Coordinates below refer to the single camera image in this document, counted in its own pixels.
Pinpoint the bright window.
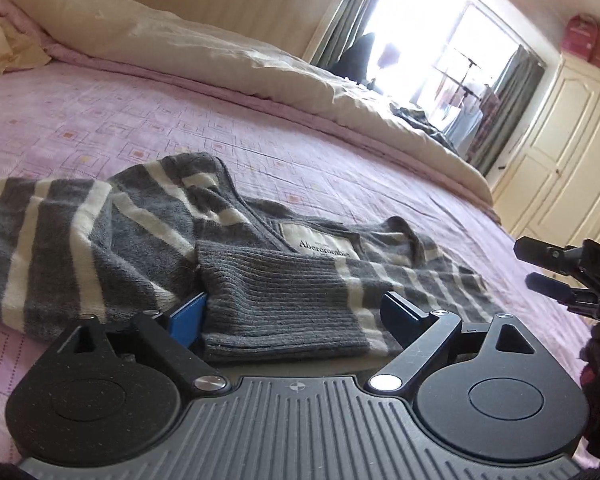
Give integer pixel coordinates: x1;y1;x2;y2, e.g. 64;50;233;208
360;0;521;126

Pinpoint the cream wardrobe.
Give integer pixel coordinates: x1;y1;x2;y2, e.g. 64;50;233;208
490;52;600;256

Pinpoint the beige pillow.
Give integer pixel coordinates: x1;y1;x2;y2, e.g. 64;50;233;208
0;15;53;82

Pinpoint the grey white striped sweater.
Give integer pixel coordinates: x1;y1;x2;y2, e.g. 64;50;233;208
0;152;507;364

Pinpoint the beige duvet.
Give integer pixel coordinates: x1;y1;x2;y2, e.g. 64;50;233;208
5;0;496;211

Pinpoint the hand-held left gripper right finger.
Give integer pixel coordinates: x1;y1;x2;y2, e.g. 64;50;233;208
367;290;534;394

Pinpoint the dark clothes pile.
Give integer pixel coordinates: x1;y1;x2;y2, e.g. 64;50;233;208
390;102;461;151

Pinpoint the pink patterned bed sheet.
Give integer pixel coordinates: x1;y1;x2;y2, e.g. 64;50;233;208
0;57;600;466

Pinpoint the grey green curtain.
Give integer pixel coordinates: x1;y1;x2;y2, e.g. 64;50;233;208
310;0;406;68
472;44;547;178

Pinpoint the clothes drying rack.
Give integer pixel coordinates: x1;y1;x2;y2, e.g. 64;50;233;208
430;47;501;151

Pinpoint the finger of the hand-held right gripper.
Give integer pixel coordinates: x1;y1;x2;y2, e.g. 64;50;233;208
513;237;587;281
525;272;600;319

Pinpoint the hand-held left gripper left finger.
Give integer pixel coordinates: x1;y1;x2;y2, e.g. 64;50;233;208
55;291;229;393

